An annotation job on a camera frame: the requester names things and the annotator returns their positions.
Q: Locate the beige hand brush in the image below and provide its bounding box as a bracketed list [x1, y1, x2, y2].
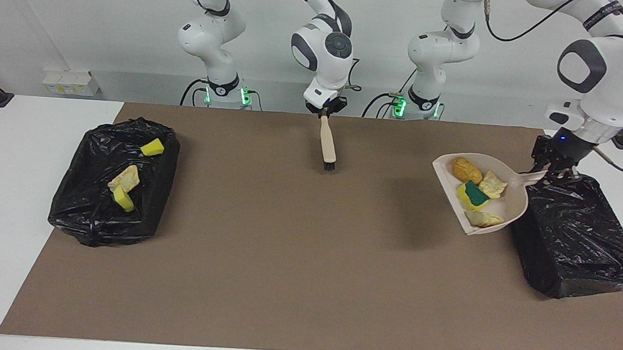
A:
[316, 114, 340, 172]

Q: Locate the beige plastic dustpan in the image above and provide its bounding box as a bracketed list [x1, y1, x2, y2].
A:
[428, 151, 550, 241]

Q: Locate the beige foam chunk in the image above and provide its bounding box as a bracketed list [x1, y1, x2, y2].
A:
[477, 170, 510, 200]
[107, 163, 141, 195]
[464, 209, 505, 230]

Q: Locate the orange-brown bread roll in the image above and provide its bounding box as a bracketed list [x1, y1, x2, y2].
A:
[450, 156, 484, 185]

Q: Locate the notched yellow sponge piece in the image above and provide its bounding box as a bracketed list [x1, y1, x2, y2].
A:
[112, 185, 137, 213]

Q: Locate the black bag lined bin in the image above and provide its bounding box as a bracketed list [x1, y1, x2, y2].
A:
[46, 112, 182, 252]
[505, 170, 623, 303]

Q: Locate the brown table mat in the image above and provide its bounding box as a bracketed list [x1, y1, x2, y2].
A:
[0, 96, 623, 350]

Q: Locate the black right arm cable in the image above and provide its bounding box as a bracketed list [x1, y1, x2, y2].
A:
[177, 0, 367, 92]

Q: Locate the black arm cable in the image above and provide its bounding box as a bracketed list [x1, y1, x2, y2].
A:
[177, 0, 367, 92]
[475, 0, 623, 174]

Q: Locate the black base power cable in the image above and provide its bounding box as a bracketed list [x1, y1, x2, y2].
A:
[179, 77, 209, 108]
[362, 91, 404, 120]

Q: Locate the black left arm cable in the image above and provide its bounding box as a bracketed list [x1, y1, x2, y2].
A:
[475, 0, 623, 174]

